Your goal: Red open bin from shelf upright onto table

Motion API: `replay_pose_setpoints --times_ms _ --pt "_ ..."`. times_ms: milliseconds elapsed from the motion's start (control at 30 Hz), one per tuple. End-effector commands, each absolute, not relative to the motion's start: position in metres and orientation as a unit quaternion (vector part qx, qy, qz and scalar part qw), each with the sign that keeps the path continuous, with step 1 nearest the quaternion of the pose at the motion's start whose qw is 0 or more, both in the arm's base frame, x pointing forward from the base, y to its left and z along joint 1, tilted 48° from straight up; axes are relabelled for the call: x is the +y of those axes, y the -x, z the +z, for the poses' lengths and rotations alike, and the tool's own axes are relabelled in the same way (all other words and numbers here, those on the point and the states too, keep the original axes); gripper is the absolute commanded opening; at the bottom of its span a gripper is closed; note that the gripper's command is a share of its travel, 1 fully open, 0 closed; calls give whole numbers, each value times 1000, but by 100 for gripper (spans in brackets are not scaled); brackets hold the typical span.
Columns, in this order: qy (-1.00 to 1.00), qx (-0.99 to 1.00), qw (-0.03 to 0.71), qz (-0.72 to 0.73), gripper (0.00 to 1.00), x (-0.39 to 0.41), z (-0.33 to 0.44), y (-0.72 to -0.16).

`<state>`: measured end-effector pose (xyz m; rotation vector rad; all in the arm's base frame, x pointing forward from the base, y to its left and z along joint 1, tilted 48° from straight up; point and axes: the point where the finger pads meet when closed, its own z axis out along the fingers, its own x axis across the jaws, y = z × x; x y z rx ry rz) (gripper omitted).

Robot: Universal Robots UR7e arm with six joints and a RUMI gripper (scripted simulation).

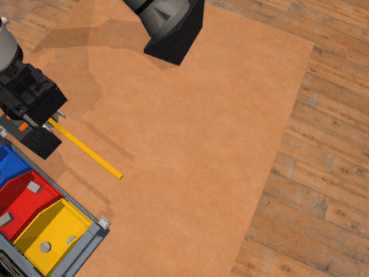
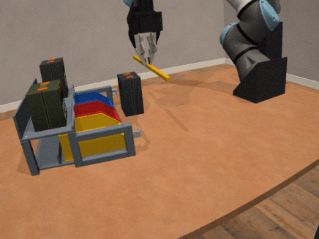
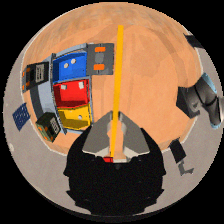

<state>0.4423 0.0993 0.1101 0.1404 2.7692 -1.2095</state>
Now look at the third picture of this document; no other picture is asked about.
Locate blue open bin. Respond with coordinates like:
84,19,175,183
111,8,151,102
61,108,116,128
53,52,87,83

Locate red bin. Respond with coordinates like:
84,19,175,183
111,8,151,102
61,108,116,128
53,79,90,108

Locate yellow open bin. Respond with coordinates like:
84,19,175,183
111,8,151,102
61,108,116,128
57,103,92,130

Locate yellow bar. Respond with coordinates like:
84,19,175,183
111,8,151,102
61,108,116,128
111,25,123,157

